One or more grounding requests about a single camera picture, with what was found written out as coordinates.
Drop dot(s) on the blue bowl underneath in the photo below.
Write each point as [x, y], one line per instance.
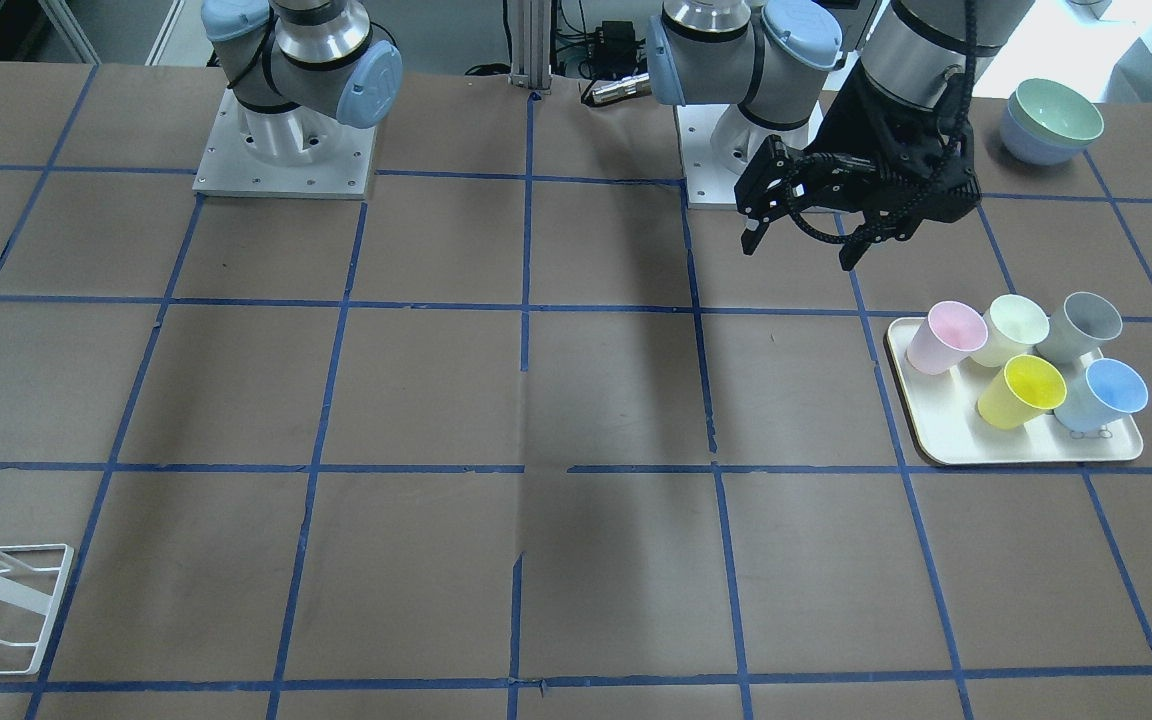
[1033, 149]

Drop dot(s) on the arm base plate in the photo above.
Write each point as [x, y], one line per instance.
[716, 143]
[299, 154]

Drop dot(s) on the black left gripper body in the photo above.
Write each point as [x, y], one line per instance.
[844, 127]

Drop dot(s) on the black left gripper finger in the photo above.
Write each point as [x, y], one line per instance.
[877, 227]
[765, 191]

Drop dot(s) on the aluminium frame post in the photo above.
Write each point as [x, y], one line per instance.
[530, 38]

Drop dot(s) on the pink plastic cup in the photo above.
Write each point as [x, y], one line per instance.
[950, 332]

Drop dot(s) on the green bowl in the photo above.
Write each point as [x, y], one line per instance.
[1056, 113]

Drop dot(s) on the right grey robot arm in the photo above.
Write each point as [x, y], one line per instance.
[300, 71]

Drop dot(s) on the yellow plastic cup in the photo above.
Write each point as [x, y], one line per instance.
[1024, 388]

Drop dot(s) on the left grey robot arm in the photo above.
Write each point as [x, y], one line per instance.
[772, 60]

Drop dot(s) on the cream green plastic cup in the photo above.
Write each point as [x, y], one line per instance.
[1015, 324]

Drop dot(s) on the grey plastic cup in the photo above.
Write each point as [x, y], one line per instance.
[1084, 322]

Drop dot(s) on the blue plastic cup on tray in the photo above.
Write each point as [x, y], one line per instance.
[1103, 392]

